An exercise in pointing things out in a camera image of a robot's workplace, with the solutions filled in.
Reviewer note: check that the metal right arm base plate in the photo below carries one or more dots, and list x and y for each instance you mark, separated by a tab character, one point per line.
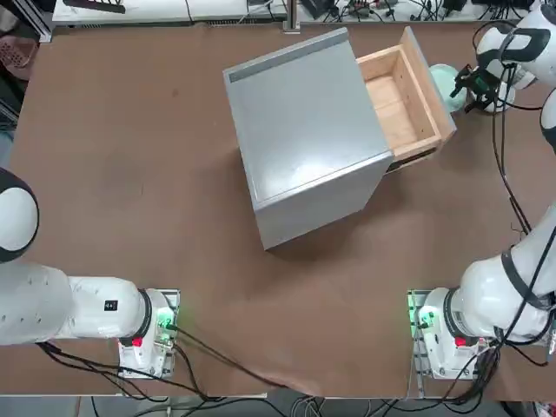
412	347

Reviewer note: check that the aluminium post with bracket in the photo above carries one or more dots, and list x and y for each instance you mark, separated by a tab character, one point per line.
291	17

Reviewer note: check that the gray steel cabinet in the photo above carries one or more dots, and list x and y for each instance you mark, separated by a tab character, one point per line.
304	130

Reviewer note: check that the red and black connector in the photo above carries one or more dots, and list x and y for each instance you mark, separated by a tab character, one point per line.
358	5

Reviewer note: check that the gray drawer with wooden inside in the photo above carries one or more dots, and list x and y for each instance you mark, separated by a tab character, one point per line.
391	108

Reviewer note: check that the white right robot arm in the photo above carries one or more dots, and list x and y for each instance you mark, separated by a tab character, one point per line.
486	299

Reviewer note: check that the aluminium frame profile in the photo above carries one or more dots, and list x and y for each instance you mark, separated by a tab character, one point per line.
39	21

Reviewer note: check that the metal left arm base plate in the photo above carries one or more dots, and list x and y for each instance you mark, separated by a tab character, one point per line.
171	297

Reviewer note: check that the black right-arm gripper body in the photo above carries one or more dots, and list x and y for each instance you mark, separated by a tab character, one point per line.
480	82

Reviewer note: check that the mint green plate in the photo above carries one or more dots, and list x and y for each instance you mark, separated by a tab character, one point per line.
441	82

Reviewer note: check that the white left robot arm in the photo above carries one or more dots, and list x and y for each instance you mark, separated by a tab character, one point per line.
87	308

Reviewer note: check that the black slotted rack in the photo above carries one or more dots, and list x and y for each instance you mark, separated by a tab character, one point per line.
95	5

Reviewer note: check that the pink perforated basket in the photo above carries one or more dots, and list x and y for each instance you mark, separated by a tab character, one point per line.
17	54

